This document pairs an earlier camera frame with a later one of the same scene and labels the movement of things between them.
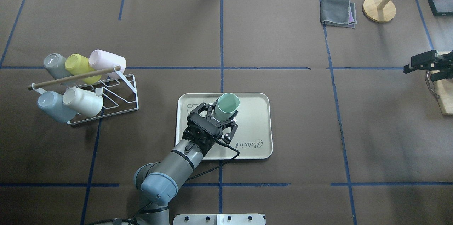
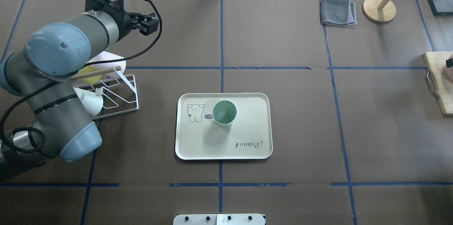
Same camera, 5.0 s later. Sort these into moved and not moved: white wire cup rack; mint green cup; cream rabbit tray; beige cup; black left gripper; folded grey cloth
Moved: mint green cup; black left gripper
Not moved: folded grey cloth; white wire cup rack; beige cup; cream rabbit tray
